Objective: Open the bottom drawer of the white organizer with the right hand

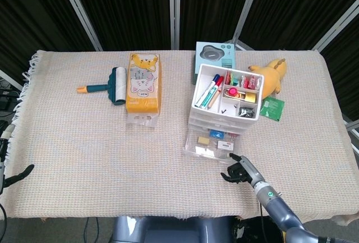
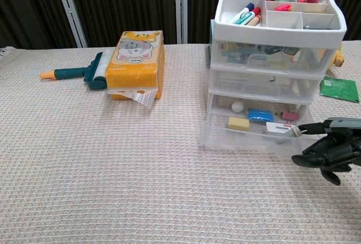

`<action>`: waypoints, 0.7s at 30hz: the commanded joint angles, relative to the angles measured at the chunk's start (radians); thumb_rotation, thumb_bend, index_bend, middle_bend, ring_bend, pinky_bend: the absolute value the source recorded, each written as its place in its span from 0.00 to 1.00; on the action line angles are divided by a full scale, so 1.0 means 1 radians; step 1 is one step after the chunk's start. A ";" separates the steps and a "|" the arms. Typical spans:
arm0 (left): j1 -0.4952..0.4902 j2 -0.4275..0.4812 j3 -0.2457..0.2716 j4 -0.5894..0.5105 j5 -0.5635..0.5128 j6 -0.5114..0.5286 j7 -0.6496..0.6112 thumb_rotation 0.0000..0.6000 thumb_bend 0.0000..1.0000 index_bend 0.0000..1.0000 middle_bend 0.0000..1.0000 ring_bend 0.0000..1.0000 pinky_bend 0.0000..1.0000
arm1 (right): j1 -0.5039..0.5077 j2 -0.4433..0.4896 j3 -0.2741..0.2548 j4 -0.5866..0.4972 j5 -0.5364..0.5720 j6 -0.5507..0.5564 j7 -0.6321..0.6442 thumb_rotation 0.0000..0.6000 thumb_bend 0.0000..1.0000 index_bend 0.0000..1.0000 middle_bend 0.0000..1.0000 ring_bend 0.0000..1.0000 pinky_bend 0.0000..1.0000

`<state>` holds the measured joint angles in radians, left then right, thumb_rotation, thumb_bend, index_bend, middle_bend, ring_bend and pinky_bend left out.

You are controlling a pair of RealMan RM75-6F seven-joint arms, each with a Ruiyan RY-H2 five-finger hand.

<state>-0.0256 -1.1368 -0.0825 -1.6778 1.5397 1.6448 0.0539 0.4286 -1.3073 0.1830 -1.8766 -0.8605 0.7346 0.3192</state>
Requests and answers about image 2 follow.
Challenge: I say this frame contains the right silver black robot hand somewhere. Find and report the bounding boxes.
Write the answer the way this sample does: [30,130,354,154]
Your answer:
[291,117,361,186]

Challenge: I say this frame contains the yellow eraser block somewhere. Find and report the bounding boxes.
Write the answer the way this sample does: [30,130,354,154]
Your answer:
[227,116,251,131]

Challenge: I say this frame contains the clear bottom drawer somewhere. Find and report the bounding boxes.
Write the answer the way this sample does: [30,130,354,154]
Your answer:
[200,94,319,160]

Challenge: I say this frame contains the clear drawer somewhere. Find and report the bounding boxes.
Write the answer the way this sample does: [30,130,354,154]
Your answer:
[200,94,319,160]
[210,39,338,73]
[210,69,325,100]

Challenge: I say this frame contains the white red staples box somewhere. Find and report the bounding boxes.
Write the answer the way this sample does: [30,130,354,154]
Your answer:
[265,122,297,136]

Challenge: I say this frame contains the blue sponge block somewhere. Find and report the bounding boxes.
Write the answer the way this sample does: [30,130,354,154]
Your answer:
[247,108,275,123]

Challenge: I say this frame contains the clear middle drawer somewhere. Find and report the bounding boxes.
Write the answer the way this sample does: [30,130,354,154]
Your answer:
[210,69,325,100]

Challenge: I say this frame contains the clear top drawer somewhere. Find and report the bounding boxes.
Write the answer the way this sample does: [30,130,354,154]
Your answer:
[210,39,338,73]

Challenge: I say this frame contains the light blue product box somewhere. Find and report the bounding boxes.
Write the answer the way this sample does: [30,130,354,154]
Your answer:
[208,19,217,69]

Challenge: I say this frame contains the pink binder clip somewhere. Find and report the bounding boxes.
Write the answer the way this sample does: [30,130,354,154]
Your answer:
[281,110,300,121]

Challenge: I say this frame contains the green sachet packet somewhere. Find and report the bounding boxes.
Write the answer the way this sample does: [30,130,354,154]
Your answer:
[319,76,360,103]

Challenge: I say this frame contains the yellow plush toy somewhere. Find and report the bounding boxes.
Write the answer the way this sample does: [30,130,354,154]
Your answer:
[332,45,346,68]

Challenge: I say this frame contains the white ball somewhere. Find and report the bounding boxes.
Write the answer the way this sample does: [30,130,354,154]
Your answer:
[231,101,245,114]

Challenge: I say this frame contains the red cap green marker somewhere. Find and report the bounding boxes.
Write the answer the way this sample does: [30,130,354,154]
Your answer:
[239,7,262,25]

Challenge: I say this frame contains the blue cap whiteboard marker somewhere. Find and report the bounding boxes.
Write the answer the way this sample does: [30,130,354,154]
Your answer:
[225,2,256,25]

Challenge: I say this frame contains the beige woven tablecloth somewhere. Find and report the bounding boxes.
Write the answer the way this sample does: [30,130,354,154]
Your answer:
[0,39,361,244]

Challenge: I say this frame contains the orange cat print tissue pack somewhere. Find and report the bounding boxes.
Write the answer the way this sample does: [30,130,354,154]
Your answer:
[104,30,166,109]

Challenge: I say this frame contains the teal lint roller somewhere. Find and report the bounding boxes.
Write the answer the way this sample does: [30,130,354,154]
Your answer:
[39,51,112,91]

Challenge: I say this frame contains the white drawer organizer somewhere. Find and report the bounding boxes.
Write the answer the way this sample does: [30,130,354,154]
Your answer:
[207,0,347,115]

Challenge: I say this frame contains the aluminium screen frame post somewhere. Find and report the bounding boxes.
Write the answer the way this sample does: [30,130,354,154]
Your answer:
[52,0,88,48]
[174,0,189,45]

